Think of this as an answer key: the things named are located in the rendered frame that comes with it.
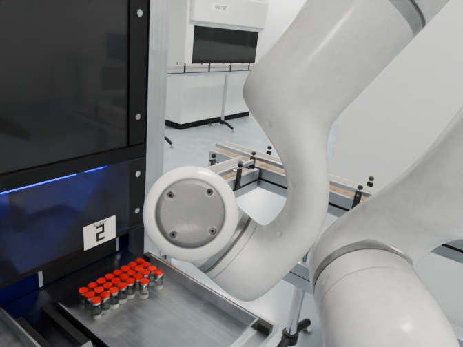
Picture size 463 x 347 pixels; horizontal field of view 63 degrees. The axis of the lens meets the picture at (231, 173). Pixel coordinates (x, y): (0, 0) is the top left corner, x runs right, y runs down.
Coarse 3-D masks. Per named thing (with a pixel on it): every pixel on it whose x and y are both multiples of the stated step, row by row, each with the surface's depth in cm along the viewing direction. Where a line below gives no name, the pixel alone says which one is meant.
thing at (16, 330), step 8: (0, 312) 77; (0, 320) 78; (8, 320) 75; (0, 328) 76; (8, 328) 76; (16, 328) 74; (0, 336) 75; (8, 336) 75; (16, 336) 75; (24, 336) 72; (0, 344) 73; (8, 344) 73; (16, 344) 73; (24, 344) 73; (32, 344) 71
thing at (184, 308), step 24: (168, 264) 97; (168, 288) 93; (192, 288) 93; (72, 312) 82; (120, 312) 84; (144, 312) 85; (168, 312) 86; (192, 312) 86; (216, 312) 87; (240, 312) 84; (96, 336) 73; (120, 336) 78; (144, 336) 78; (168, 336) 79; (192, 336) 80; (216, 336) 80; (240, 336) 77
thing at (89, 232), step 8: (112, 216) 89; (96, 224) 86; (104, 224) 88; (112, 224) 90; (88, 232) 85; (96, 232) 87; (104, 232) 89; (112, 232) 91; (88, 240) 86; (104, 240) 90; (88, 248) 86
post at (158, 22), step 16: (160, 0) 82; (160, 16) 83; (160, 32) 85; (160, 48) 86; (160, 64) 87; (160, 80) 89; (160, 96) 90; (160, 112) 92; (160, 128) 93; (160, 144) 95; (160, 160) 97; (160, 176) 99; (144, 240) 101
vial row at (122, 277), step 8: (144, 264) 93; (128, 272) 90; (136, 272) 91; (112, 280) 87; (120, 280) 87; (96, 288) 84; (104, 288) 84; (88, 296) 81; (88, 304) 81; (88, 312) 82
